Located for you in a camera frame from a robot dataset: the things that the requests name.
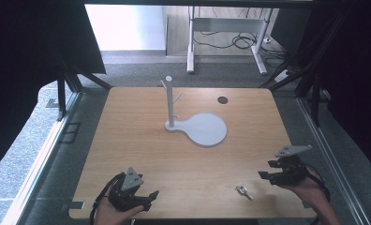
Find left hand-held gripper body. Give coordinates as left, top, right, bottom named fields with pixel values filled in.
left=108, top=166, right=153, bottom=213

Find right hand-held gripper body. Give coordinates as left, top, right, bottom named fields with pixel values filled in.
left=267, top=143, right=313, bottom=188

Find person's right hand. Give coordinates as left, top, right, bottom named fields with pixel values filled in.
left=278, top=174, right=332, bottom=211

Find person's left hand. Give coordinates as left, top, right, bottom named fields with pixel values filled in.
left=94, top=187, right=145, bottom=225

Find small silver key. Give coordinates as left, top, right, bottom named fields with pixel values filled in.
left=235, top=185, right=255, bottom=201

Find white branched stand with round base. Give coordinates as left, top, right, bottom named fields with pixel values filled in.
left=159, top=75, right=229, bottom=148

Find white power strip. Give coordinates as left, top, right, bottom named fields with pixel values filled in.
left=273, top=69, right=292, bottom=83

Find black metal stand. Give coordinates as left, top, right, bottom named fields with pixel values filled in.
left=55, top=59, right=113, bottom=122
left=259, top=12, right=356, bottom=128

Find black curtain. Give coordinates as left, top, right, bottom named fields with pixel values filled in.
left=0, top=0, right=107, bottom=179
left=269, top=0, right=371, bottom=181

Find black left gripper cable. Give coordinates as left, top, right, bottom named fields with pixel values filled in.
left=89, top=172, right=126, bottom=225

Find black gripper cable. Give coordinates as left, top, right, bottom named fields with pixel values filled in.
left=304, top=163, right=332, bottom=225
left=89, top=172, right=126, bottom=225

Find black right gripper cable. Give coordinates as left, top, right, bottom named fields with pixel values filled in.
left=304, top=163, right=332, bottom=225

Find aluminium frame rail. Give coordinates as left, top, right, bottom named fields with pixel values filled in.
left=0, top=92, right=83, bottom=225
left=297, top=97, right=367, bottom=225

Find black floor cables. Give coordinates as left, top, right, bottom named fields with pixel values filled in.
left=194, top=6, right=289, bottom=68

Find white desk frame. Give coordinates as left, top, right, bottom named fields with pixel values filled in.
left=185, top=5, right=275, bottom=76

